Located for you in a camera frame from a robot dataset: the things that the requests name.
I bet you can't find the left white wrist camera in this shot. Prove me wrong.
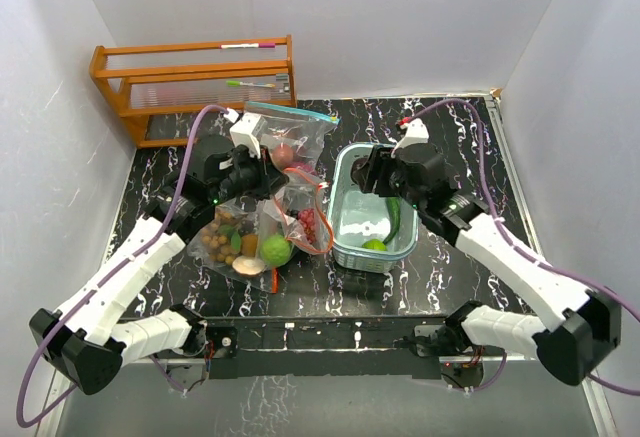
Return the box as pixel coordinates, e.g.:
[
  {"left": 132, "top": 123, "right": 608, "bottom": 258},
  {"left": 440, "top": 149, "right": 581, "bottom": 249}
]
[{"left": 224, "top": 108, "right": 262, "bottom": 159}]

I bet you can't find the pink white marker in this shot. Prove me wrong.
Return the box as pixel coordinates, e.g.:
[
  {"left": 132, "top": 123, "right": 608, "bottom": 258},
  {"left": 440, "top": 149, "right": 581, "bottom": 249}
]
[{"left": 219, "top": 42, "right": 277, "bottom": 50}]

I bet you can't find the light blue plastic basket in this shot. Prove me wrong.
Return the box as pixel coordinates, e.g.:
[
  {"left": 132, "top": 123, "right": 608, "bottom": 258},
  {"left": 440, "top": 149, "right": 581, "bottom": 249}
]
[{"left": 326, "top": 143, "right": 419, "bottom": 274}]

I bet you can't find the orange-zipper clear bag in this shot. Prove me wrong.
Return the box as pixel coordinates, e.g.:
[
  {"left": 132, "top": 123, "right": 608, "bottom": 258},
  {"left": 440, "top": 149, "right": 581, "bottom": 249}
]
[
  {"left": 256, "top": 167, "right": 334, "bottom": 269},
  {"left": 187, "top": 203, "right": 279, "bottom": 294}
]

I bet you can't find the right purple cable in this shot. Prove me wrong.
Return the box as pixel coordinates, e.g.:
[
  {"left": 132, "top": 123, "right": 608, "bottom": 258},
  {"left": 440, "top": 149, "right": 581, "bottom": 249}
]
[{"left": 399, "top": 98, "right": 640, "bottom": 398}]

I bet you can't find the white round bun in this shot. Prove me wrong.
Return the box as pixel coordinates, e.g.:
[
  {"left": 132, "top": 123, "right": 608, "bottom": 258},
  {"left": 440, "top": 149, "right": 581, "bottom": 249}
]
[{"left": 232, "top": 256, "right": 266, "bottom": 277}]

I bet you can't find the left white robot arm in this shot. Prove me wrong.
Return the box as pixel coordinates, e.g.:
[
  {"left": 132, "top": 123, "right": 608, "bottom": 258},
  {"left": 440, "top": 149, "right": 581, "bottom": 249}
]
[{"left": 29, "top": 136, "right": 288, "bottom": 395}]

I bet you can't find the red apple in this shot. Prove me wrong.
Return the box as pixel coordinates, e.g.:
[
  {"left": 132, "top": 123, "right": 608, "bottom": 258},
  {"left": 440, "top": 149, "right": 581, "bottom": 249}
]
[{"left": 270, "top": 143, "right": 295, "bottom": 169}]

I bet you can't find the green cucumber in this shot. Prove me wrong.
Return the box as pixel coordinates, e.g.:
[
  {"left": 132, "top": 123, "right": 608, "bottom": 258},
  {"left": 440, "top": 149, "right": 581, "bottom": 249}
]
[{"left": 383, "top": 197, "right": 401, "bottom": 245}]

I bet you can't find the purple cable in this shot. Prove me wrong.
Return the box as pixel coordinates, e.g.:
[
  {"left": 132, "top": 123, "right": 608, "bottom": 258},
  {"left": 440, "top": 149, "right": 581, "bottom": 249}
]
[
  {"left": 399, "top": 98, "right": 640, "bottom": 398},
  {"left": 15, "top": 104, "right": 240, "bottom": 429}
]

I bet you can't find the orange fruit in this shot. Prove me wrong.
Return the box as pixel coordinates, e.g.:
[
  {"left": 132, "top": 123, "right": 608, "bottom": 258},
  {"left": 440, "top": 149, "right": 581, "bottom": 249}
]
[{"left": 241, "top": 233, "right": 258, "bottom": 258}]

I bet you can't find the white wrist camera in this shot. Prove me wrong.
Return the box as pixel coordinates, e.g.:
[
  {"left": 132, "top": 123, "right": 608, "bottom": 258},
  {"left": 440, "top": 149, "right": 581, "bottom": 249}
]
[
  {"left": 224, "top": 108, "right": 262, "bottom": 159},
  {"left": 392, "top": 118, "right": 429, "bottom": 156}
]

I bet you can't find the red grape bunch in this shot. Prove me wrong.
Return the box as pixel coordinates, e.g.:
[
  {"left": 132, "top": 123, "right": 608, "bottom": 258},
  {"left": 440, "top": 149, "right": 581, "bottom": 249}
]
[{"left": 297, "top": 208, "right": 316, "bottom": 245}]

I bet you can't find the blue-zipper clear bag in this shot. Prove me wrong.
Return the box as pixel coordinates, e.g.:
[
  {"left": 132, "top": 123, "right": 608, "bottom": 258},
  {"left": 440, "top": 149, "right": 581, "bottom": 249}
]
[{"left": 244, "top": 102, "right": 339, "bottom": 174}]

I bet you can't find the magenta round fruit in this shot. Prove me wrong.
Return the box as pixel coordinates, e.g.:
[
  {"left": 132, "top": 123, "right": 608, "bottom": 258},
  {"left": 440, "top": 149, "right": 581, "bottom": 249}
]
[{"left": 290, "top": 161, "right": 315, "bottom": 173}]

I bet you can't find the green lime fruit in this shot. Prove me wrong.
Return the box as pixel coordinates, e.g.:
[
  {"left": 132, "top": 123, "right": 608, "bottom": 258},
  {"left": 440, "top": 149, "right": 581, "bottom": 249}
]
[{"left": 362, "top": 239, "right": 387, "bottom": 252}]

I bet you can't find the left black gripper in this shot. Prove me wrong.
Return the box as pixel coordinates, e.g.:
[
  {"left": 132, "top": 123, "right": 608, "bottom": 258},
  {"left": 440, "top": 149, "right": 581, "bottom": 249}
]
[{"left": 210, "top": 143, "right": 290, "bottom": 205}]

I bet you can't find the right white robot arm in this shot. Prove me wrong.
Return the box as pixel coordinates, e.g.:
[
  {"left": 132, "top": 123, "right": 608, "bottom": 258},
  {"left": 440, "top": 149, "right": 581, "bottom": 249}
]
[{"left": 350, "top": 144, "right": 621, "bottom": 386}]

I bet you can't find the green marker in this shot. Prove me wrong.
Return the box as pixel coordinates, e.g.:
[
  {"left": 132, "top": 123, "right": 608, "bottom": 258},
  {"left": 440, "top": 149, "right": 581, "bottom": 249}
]
[{"left": 226, "top": 80, "right": 276, "bottom": 89}]

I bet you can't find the longan bunch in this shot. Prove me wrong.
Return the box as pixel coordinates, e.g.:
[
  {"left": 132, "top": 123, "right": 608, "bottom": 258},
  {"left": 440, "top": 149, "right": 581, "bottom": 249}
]
[{"left": 201, "top": 210, "right": 241, "bottom": 266}]

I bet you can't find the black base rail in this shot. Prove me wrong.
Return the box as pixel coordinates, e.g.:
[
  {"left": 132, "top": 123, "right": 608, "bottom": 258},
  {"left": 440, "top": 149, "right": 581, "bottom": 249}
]
[{"left": 206, "top": 316, "right": 485, "bottom": 388}]

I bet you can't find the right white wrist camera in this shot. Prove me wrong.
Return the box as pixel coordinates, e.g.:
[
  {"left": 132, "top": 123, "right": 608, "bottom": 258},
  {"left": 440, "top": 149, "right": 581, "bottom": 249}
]
[{"left": 392, "top": 118, "right": 429, "bottom": 156}]

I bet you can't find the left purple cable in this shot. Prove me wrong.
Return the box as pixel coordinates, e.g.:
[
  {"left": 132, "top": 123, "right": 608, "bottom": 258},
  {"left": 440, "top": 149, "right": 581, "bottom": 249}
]
[{"left": 15, "top": 104, "right": 240, "bottom": 429}]

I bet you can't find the orange wooden shelf rack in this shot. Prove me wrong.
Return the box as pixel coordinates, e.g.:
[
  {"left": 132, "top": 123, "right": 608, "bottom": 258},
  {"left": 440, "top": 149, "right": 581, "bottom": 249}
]
[{"left": 89, "top": 35, "right": 297, "bottom": 148}]

